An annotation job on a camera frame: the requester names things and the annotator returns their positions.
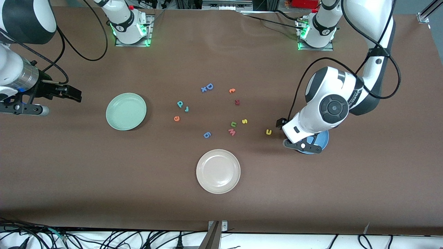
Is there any blue plate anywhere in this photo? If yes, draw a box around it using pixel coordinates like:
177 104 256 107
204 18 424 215
305 129 329 155

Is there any brown table cover sheet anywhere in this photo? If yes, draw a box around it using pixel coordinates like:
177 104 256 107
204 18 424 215
0 6 443 236

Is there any short black table cable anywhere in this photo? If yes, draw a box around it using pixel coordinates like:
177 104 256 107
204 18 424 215
273 9 303 22

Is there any small metal bracket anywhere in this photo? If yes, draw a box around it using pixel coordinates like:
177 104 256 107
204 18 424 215
208 220 228 233

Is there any teal tipped cable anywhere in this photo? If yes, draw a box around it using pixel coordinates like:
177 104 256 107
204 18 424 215
45 227 68 242

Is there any aluminium frame corner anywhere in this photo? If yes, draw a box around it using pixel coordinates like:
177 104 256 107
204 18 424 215
417 0 443 23

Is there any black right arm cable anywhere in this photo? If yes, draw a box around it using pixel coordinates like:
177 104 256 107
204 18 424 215
0 0 108 85

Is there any beige plate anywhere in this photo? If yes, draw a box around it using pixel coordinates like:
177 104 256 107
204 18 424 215
196 149 241 194

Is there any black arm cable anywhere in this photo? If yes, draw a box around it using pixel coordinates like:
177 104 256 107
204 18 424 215
288 0 402 121
0 0 108 85

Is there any red box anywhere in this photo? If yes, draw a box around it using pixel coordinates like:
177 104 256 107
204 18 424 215
292 0 320 9

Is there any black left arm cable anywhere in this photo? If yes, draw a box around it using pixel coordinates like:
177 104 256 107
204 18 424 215
288 0 402 121

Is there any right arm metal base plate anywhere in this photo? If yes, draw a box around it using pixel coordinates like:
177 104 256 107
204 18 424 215
114 14 154 47

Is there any grey power strip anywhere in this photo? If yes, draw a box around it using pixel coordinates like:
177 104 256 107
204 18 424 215
202 0 253 10

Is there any long black table cable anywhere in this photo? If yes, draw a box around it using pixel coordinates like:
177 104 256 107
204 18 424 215
241 13 301 28

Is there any green plate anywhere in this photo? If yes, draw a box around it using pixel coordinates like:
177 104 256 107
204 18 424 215
106 92 147 131

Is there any aluminium profile beam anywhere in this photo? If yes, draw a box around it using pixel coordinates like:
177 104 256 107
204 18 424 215
198 221 223 249

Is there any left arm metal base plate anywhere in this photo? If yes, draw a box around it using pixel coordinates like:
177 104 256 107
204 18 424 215
296 17 335 52

